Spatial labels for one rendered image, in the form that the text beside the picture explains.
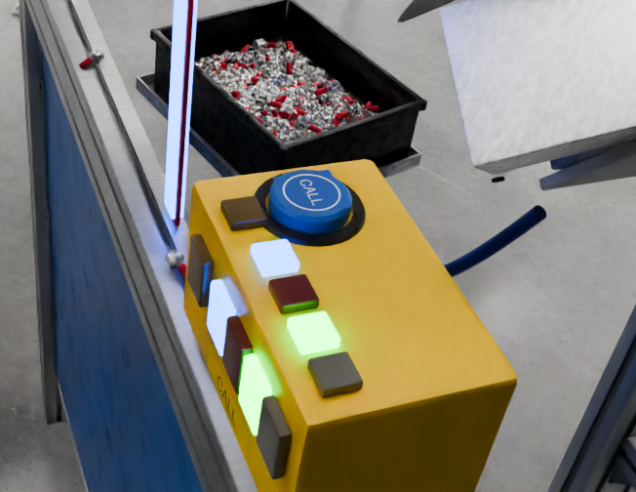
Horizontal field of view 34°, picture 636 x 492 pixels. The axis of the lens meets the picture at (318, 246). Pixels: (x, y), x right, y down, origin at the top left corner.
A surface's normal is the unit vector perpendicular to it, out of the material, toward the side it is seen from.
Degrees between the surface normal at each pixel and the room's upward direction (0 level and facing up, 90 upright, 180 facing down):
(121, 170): 0
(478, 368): 0
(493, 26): 55
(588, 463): 90
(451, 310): 0
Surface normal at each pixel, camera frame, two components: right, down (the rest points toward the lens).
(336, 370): 0.14, -0.75
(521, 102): -0.37, -0.02
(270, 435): -0.92, 0.14
